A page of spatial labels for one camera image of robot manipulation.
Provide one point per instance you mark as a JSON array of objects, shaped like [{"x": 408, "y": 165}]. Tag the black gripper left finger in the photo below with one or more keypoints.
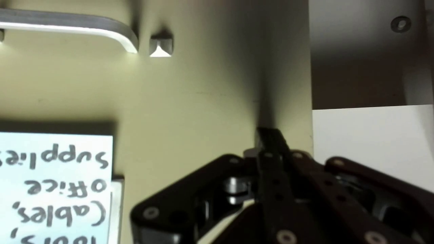
[{"x": 171, "y": 207}]

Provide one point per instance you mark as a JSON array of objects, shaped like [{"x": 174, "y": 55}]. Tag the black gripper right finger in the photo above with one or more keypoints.
[{"x": 343, "y": 189}]

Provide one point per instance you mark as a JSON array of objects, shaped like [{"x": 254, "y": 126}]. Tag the beige drawer front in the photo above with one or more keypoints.
[{"x": 194, "y": 99}]

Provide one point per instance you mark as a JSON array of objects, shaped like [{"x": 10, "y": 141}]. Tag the blank white paper sheet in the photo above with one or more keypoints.
[{"x": 116, "y": 211}]

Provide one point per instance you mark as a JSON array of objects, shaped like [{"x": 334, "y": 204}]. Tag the handwritten white paper label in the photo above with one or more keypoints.
[{"x": 54, "y": 189}]

